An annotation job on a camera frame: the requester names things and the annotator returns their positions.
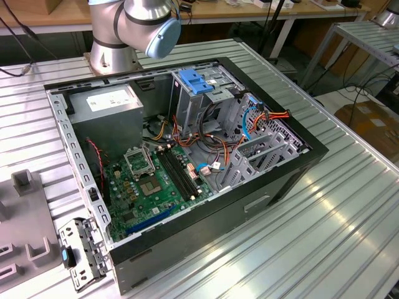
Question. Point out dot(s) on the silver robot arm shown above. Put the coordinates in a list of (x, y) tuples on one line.
[(106, 53)]

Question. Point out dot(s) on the grey metal disk bay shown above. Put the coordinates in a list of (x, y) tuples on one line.
[(246, 174)]

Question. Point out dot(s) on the black RAM slot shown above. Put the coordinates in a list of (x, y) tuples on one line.
[(184, 169), (174, 174)]

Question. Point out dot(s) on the grey optical drive cage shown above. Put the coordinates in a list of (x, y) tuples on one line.
[(190, 109)]

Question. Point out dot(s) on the CPU socket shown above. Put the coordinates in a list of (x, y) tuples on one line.
[(150, 187)]

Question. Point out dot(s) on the green motherboard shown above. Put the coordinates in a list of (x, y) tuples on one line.
[(162, 205)]

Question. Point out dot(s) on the blue plastic drive latch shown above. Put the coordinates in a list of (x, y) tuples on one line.
[(193, 81)]

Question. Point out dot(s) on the black PC case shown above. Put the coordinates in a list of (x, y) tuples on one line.
[(202, 224)]

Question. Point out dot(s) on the blue expansion slot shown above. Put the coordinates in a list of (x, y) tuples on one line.
[(149, 221)]

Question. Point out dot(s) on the grey power supply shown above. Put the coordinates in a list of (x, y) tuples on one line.
[(106, 130)]

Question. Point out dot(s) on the black case fan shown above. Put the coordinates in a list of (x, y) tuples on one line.
[(93, 174)]

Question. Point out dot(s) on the black stand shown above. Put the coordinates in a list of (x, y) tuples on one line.
[(271, 31)]

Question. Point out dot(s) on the wooden desk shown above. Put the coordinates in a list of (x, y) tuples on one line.
[(249, 14)]

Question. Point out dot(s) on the black clip with blue tab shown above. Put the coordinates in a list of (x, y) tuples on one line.
[(68, 257)]

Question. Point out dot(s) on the brown cardboard box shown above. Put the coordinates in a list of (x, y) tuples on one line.
[(368, 124)]

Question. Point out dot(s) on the grey parts rack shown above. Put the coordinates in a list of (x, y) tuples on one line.
[(28, 218)]

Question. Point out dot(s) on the metal slat side table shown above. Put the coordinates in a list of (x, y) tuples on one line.
[(358, 34)]

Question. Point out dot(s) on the grey metal slot bracket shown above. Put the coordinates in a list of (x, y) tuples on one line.
[(84, 249)]

